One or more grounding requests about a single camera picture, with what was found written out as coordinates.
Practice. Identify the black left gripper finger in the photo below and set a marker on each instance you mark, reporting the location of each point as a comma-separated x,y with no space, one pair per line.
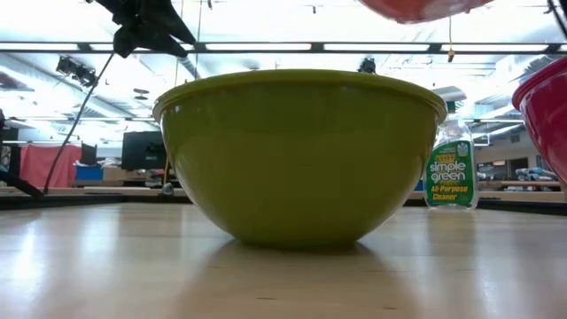
173,35
126,41

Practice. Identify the salmon orange plastic bowl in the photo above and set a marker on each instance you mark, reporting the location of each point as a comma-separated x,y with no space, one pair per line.
421,9

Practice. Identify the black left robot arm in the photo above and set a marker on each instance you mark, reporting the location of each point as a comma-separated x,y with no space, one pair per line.
13,179

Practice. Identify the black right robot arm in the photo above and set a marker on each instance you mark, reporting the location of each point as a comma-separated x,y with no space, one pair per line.
559,17

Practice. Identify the black computer monitor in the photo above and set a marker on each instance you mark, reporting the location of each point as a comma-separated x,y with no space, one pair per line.
142,150

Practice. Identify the blue storage bin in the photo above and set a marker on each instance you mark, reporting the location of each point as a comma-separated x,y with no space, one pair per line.
89,173

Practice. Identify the red cloth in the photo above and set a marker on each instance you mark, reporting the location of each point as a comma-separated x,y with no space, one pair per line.
46,165

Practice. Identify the green plastic bowl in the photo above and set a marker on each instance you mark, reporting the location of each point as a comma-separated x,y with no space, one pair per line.
301,168

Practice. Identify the Simple Green cleaner spray bottle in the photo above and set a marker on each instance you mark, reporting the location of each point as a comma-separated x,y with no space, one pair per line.
451,173

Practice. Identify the red plastic bowl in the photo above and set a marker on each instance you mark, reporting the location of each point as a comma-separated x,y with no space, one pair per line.
549,119

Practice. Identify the black horizontal frame bar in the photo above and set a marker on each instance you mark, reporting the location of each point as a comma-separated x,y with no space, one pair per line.
283,47

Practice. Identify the black ceiling-mounted camera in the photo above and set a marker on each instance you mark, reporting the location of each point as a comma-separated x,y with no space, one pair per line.
367,66

